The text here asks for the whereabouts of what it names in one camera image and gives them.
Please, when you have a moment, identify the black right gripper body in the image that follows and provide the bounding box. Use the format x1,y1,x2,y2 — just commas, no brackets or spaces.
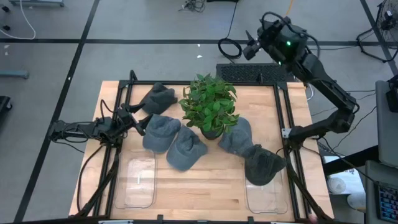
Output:
257,17,308,65

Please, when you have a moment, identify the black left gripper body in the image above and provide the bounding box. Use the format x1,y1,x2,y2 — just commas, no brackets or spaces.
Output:
112,104,146,138

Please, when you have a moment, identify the blue-grey baseball cap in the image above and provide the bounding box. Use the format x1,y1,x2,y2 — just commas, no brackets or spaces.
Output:
142,114,182,154
165,124,208,172
217,117,254,156

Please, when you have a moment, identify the charcoal baseball cap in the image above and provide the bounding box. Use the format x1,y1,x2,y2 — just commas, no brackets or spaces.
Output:
139,82,178,115
243,144,288,187

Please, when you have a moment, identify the black keyboard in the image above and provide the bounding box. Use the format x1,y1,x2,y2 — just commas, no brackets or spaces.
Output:
215,63,293,84

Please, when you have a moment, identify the clear plastic bin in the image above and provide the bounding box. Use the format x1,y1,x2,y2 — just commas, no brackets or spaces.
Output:
114,149,158,210
243,152,289,215

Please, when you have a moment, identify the green potted plant black pot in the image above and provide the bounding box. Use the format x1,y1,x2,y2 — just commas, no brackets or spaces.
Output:
178,73,240,141

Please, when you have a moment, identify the black floor fan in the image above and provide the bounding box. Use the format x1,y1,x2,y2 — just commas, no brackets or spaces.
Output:
356,0,398,63

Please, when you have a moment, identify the grey floor bar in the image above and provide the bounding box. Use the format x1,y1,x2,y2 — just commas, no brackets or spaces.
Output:
0,70,30,79

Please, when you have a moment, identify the black device on desk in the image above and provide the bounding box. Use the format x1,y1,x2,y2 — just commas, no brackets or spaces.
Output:
385,74,398,113

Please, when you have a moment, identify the black floor beam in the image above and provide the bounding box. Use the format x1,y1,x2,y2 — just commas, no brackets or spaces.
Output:
322,144,380,177

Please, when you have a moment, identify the grey stand base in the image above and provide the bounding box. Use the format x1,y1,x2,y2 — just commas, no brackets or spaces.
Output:
9,0,65,7

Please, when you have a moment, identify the grey desk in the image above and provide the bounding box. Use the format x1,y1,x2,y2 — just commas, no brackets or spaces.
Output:
374,80,398,169

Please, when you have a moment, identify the white paper roll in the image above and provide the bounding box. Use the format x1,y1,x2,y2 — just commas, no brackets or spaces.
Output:
326,176,346,195

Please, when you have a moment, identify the white round object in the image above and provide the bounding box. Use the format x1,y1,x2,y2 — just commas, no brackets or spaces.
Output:
346,192,367,212

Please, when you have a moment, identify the backlit blue keyboard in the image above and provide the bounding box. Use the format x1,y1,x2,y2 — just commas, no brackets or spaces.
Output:
374,183,398,223

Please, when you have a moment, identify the coiled black cable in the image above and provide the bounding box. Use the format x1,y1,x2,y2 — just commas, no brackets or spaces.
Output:
217,0,243,60

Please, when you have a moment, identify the tangled black cable bundle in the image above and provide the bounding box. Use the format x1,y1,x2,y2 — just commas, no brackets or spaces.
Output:
178,0,206,13

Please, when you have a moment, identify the thin black table cable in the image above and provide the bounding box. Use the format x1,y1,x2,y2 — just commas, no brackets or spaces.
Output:
76,141,108,215

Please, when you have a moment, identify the black metal table frame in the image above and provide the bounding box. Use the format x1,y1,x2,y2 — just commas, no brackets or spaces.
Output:
73,70,335,222

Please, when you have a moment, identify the white floor cable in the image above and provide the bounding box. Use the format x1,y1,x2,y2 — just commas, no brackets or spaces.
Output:
0,0,37,40

